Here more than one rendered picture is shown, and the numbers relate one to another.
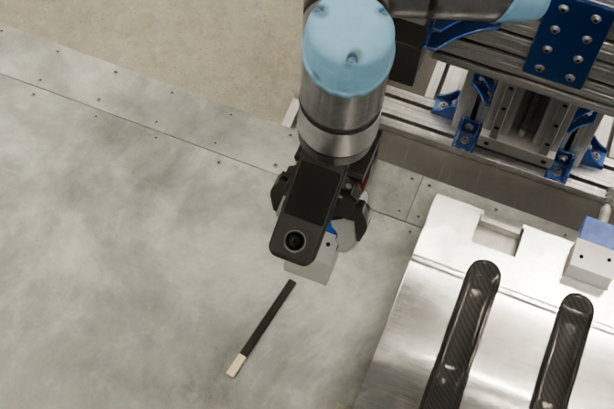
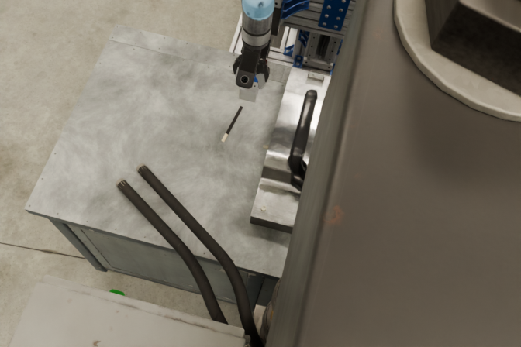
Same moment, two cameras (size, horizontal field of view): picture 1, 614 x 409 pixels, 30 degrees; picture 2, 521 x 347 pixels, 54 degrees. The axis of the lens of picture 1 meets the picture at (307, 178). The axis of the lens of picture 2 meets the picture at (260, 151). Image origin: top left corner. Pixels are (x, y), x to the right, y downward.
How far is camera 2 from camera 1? 0.32 m
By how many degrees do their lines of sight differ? 5
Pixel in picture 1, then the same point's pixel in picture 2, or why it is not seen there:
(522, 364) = not seen: hidden behind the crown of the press
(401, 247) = (280, 91)
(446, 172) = not seen: hidden behind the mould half
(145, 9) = (162, 27)
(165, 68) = not seen: hidden behind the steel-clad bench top
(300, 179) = (244, 57)
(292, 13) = (222, 23)
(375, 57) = (268, 4)
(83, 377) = (169, 147)
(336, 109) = (256, 25)
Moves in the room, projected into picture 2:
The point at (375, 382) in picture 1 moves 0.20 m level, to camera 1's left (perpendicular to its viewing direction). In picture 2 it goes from (277, 133) to (208, 132)
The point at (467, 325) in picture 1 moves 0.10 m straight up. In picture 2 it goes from (307, 112) to (312, 94)
